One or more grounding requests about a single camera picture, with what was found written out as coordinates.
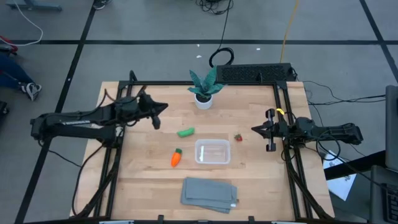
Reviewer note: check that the folded grey cloth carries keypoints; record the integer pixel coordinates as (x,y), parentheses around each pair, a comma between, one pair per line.
(208,194)

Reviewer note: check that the grey desk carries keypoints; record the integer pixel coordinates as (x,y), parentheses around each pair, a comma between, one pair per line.
(377,193)

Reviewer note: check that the grey cabinet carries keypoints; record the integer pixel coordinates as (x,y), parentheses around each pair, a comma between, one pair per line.
(392,127)

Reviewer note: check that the person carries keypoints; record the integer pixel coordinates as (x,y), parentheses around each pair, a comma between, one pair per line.
(14,74)

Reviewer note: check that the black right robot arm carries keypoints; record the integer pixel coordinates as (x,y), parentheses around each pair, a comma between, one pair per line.
(326,130)

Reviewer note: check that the yellow tag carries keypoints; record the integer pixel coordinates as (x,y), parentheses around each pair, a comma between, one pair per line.
(280,111)

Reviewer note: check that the green plant in white pot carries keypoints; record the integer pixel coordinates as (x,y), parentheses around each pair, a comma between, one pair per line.
(204,90)

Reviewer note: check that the white paper sheets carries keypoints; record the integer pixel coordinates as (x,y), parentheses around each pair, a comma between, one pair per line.
(340,183)

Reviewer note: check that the green toy cucumber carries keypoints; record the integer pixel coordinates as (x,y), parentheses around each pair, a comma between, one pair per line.
(186,132)

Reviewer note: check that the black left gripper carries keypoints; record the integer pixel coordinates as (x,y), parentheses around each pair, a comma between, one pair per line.
(146,107)

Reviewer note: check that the black frame clamp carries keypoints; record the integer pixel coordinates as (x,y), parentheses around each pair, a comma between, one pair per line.
(160,219)
(251,219)

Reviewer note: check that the black perforated electronics box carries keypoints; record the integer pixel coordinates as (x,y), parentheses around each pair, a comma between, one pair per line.
(253,73)

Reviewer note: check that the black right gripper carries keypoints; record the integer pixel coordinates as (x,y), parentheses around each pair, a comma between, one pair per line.
(278,129)

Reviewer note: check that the clear plastic tupperware container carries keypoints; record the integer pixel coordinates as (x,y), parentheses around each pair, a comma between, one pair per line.
(213,152)

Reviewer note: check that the person's shoe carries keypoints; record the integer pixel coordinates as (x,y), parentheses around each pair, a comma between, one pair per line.
(99,3)

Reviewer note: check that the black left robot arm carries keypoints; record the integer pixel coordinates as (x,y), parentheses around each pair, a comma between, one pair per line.
(77,123)

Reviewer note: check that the black keyboard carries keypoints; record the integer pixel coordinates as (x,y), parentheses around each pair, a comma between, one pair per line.
(391,202)

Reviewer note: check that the orange toy carrot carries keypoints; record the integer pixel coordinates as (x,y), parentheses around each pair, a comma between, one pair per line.
(176,158)

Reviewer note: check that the red toy strawberry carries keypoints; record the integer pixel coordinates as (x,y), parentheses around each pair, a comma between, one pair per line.
(238,137)

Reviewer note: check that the black floor bar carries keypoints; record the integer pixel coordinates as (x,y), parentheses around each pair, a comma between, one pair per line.
(354,165)

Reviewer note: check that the grey table foot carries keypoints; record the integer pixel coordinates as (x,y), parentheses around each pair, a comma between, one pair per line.
(34,5)

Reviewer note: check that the black metal table frame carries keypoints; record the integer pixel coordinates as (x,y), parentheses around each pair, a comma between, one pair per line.
(199,83)

